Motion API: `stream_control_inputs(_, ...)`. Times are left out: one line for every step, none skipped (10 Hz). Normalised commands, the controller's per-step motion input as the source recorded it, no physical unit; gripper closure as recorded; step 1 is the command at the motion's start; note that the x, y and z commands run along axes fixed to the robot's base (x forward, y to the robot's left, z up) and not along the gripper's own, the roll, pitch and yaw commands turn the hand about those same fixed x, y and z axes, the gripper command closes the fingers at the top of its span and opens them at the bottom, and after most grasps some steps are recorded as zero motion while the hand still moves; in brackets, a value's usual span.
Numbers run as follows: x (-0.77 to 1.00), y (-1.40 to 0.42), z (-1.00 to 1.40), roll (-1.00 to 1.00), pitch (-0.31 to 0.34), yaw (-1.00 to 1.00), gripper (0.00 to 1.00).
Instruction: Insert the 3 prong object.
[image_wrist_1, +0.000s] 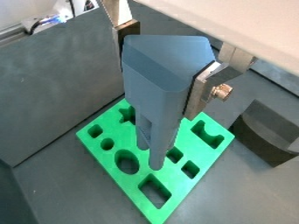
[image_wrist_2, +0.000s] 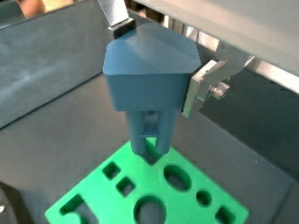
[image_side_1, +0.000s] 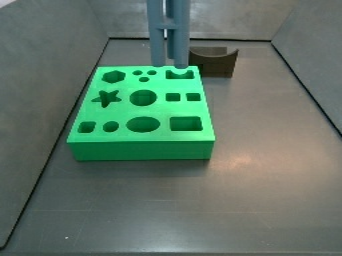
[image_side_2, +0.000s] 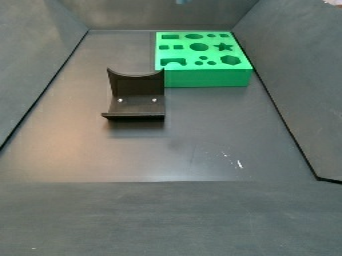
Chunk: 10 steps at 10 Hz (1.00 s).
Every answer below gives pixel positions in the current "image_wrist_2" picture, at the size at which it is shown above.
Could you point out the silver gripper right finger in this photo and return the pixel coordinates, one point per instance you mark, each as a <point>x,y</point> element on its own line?
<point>207,79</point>

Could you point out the grey metal bin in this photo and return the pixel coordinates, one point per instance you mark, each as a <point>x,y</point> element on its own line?
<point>61,129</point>

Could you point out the green insertion board with holes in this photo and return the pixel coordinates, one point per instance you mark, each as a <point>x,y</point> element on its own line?
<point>126,181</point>

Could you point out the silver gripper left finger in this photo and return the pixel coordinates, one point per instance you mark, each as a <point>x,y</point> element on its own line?
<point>121,23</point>

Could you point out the blue three prong object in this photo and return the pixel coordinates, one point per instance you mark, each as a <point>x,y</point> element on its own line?
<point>149,65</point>

